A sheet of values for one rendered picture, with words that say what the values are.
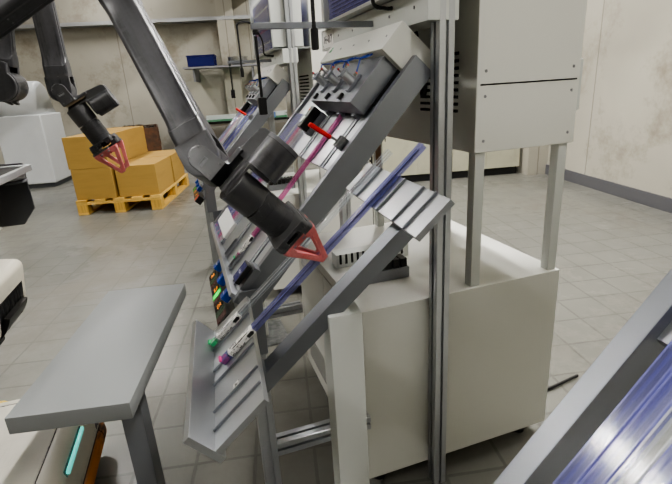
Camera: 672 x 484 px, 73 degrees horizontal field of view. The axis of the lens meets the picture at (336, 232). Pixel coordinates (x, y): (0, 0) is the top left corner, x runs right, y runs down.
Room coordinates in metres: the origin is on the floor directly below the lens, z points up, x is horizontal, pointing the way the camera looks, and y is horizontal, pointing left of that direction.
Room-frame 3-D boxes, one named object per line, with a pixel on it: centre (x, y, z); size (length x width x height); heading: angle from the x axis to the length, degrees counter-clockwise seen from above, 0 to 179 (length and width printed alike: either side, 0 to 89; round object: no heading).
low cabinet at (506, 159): (6.33, -1.15, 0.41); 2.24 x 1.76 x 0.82; 96
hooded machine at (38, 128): (6.98, 4.43, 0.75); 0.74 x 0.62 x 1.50; 8
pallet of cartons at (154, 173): (5.50, 2.38, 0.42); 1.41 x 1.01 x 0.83; 179
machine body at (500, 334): (1.49, -0.26, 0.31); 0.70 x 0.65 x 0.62; 18
